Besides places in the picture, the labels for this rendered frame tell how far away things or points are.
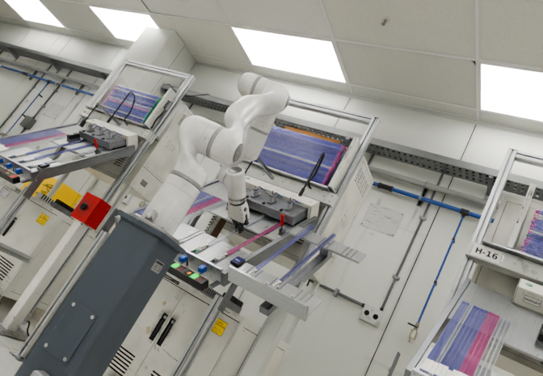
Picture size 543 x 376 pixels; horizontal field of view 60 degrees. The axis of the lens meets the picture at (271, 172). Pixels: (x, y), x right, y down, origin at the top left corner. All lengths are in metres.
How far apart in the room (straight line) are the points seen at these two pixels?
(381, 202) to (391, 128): 0.75
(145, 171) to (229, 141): 1.91
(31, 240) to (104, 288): 1.73
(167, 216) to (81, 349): 0.44
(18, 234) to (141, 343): 1.24
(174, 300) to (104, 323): 0.94
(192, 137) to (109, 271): 0.50
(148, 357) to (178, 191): 1.05
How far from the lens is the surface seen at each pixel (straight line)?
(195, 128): 1.60
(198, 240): 2.15
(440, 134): 4.32
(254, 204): 2.41
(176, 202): 1.52
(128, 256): 1.48
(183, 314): 2.32
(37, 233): 3.18
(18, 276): 3.16
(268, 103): 1.82
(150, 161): 3.43
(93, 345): 1.49
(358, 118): 2.70
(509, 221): 2.47
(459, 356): 1.75
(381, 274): 3.80
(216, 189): 2.66
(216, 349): 2.20
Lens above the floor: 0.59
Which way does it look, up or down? 17 degrees up
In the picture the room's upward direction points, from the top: 30 degrees clockwise
